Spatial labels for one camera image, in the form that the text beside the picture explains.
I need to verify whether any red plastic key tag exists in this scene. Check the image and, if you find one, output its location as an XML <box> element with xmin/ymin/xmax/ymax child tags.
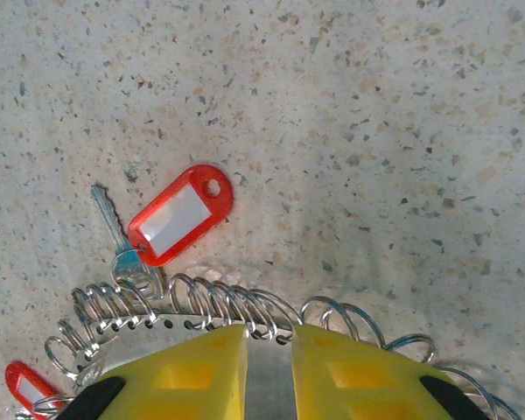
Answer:
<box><xmin>4</xmin><ymin>360</ymin><xmax>65</xmax><ymax>417</ymax></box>
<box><xmin>126</xmin><ymin>164</ymin><xmax>235</xmax><ymax>268</ymax></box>

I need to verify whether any silver metal chain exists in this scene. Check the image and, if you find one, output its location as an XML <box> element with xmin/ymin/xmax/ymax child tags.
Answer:
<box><xmin>32</xmin><ymin>271</ymin><xmax>524</xmax><ymax>420</ymax></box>

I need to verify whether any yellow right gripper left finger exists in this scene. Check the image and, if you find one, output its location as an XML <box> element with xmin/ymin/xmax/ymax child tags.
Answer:
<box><xmin>63</xmin><ymin>324</ymin><xmax>249</xmax><ymax>420</ymax></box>

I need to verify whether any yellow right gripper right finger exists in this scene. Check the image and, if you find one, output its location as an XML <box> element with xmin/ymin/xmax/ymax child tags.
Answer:
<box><xmin>290</xmin><ymin>324</ymin><xmax>491</xmax><ymax>420</ymax></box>

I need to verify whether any silver key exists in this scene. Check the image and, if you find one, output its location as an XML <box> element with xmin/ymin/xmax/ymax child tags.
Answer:
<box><xmin>90</xmin><ymin>183</ymin><xmax>165</xmax><ymax>301</ymax></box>

